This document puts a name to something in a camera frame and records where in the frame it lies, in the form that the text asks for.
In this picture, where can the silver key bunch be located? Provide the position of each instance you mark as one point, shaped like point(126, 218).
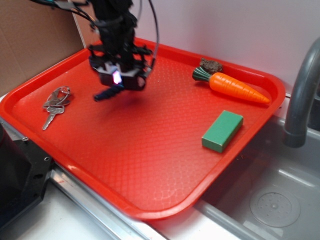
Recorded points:
point(56, 103)

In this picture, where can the red plastic tray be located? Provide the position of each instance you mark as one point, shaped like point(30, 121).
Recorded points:
point(141, 150)

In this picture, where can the grey sink faucet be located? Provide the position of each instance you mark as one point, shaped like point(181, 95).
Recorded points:
point(304, 106)

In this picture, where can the orange toy carrot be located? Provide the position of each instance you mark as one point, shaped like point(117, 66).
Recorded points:
point(227, 85)

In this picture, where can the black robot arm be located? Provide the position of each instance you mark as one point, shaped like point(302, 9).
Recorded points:
point(116, 27)

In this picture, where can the brown cardboard panel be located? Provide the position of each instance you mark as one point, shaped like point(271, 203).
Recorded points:
point(33, 38)

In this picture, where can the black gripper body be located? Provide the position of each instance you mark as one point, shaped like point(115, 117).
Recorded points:
point(129, 71)

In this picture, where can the brown toy frog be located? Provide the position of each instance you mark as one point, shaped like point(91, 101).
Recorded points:
point(211, 66)

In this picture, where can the grey toy sink basin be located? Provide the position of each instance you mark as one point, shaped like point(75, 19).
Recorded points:
point(269, 191)

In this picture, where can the green rectangular block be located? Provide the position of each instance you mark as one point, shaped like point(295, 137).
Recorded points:
point(222, 131)

